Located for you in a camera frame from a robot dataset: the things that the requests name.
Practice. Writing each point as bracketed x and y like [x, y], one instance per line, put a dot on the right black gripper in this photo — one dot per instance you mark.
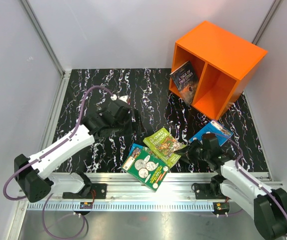
[188, 151]

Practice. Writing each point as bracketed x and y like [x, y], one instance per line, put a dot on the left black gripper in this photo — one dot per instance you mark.
[137, 127]

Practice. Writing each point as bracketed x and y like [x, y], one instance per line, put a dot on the blue 26-Storey Treehouse book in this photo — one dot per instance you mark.
[133, 147]

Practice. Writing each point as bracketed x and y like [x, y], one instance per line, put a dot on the lime green 65-Storey Treehouse book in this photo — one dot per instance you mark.
[164, 145]

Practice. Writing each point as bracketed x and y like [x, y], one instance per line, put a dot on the dark green 104-Storey Treehouse book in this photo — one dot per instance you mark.
[146, 168]

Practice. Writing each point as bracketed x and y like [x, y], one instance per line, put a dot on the dark Tale of Two Cities book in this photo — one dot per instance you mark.
[186, 80]

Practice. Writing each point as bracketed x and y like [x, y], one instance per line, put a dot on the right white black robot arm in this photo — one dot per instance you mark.
[265, 205]

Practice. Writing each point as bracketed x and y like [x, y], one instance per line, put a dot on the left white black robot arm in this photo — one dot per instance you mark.
[35, 174]

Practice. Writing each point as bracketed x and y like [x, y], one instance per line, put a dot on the blue red-edged book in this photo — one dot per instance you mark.
[222, 133]

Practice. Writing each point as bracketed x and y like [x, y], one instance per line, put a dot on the black marble pattern mat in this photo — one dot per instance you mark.
[89, 90]

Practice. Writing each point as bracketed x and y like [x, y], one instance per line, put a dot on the orange two-compartment shelf box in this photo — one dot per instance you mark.
[223, 62]

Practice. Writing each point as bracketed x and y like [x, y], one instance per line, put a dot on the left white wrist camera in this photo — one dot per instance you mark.
[125, 98]

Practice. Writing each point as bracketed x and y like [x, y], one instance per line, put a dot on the aluminium front rail frame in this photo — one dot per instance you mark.
[122, 187]

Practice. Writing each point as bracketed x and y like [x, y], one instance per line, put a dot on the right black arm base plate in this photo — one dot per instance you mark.
[203, 191]

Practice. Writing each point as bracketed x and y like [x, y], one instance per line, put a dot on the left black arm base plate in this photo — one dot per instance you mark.
[95, 190]

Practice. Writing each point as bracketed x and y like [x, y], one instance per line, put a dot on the white slotted cable duct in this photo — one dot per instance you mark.
[119, 206]

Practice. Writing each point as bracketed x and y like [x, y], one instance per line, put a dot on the left aluminium corner post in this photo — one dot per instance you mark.
[42, 36]

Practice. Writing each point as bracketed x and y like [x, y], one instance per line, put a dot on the aluminium corner post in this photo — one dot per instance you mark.
[266, 21]
[42, 36]

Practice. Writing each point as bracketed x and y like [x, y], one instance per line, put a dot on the right aluminium corner post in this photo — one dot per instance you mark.
[266, 21]

